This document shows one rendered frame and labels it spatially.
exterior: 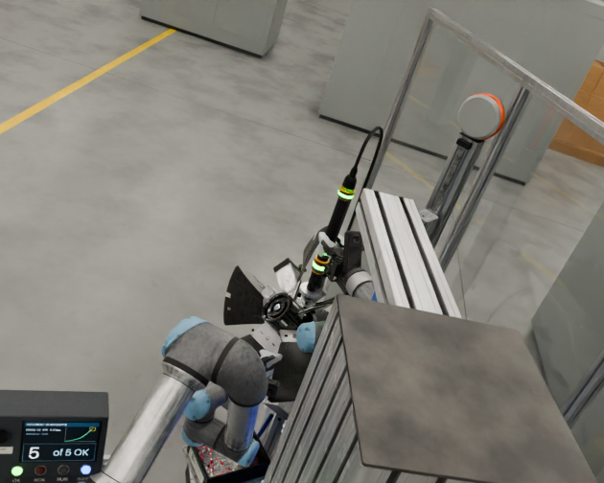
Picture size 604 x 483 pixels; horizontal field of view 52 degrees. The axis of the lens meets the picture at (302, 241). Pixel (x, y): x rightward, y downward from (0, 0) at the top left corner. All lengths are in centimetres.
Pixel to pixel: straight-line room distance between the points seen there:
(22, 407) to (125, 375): 185
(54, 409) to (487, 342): 108
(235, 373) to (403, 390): 79
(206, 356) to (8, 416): 46
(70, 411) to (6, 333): 206
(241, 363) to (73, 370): 209
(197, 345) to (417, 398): 83
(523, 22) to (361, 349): 660
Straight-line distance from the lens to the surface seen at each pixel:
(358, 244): 169
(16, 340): 357
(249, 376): 143
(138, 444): 143
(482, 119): 226
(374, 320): 74
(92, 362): 347
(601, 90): 964
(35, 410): 159
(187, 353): 143
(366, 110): 732
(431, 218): 233
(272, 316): 204
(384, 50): 715
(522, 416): 73
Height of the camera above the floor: 245
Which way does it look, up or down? 30 degrees down
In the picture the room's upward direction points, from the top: 19 degrees clockwise
